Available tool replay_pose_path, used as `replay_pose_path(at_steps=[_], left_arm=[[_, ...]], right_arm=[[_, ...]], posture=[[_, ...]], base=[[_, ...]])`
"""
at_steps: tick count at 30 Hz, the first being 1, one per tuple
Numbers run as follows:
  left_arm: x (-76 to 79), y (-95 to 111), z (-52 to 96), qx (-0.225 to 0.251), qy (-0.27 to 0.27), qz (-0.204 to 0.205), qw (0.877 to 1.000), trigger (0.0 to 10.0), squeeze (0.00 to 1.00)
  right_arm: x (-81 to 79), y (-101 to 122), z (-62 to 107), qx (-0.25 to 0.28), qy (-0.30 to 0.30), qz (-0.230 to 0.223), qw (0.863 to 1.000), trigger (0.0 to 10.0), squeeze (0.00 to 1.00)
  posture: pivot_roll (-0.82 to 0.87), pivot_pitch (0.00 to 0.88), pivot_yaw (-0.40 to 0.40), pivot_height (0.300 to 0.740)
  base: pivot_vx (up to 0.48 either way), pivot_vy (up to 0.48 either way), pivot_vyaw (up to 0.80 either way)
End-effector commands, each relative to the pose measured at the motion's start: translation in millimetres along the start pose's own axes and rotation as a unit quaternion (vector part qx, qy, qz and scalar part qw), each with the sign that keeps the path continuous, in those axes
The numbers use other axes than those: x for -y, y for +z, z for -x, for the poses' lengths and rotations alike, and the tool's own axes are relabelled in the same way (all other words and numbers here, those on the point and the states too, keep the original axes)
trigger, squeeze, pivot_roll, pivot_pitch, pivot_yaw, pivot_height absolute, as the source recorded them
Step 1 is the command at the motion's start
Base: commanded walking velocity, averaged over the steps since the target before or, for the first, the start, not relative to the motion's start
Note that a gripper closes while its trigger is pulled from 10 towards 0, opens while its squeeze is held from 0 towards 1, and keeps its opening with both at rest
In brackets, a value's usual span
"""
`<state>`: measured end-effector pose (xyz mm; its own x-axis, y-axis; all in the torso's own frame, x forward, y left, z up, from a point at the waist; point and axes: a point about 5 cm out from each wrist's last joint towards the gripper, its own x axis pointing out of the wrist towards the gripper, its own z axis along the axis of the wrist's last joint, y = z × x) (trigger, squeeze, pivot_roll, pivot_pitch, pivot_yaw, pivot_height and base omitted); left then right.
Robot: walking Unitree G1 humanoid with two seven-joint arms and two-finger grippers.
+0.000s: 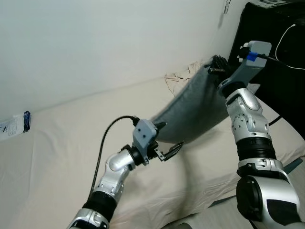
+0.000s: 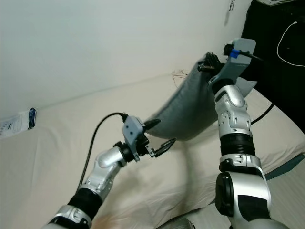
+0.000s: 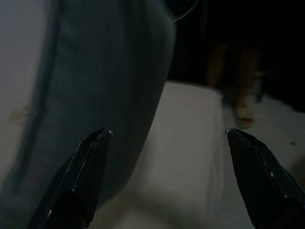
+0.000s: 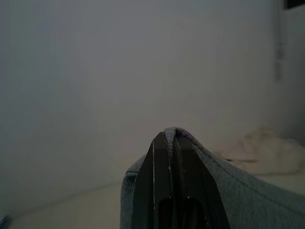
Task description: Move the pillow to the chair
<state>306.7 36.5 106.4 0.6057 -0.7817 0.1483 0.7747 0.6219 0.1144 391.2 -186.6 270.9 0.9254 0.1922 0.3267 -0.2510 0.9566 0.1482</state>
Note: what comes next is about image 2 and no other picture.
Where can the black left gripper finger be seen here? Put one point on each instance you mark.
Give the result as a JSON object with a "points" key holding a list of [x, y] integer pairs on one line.
{"points": [[152, 123], [164, 148]]}

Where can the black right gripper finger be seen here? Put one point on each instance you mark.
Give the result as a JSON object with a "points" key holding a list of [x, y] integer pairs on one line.
{"points": [[206, 67]]}

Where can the grey pillow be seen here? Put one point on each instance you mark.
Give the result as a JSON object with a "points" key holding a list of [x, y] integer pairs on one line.
{"points": [[190, 107]]}

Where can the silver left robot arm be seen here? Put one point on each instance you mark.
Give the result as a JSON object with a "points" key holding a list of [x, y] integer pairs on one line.
{"points": [[105, 174]]}

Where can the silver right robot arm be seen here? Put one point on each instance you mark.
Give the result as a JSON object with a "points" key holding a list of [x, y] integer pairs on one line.
{"points": [[236, 124]]}

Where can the crumpled beige cloth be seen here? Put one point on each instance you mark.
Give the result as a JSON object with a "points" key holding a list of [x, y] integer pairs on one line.
{"points": [[180, 78]]}

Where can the flat grey item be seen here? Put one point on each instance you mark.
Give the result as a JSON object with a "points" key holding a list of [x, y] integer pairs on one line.
{"points": [[279, 2]]}

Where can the cream mattress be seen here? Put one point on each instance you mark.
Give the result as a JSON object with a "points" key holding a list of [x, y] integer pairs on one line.
{"points": [[57, 167]]}

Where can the white packet with dark edge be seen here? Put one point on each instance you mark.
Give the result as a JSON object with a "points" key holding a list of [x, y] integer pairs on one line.
{"points": [[19, 122]]}

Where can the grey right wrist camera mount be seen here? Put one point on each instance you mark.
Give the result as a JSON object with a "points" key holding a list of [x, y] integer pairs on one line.
{"points": [[238, 62]]}

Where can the small wall hanger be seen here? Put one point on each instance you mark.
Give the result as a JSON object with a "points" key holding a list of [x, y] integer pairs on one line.
{"points": [[229, 5]]}

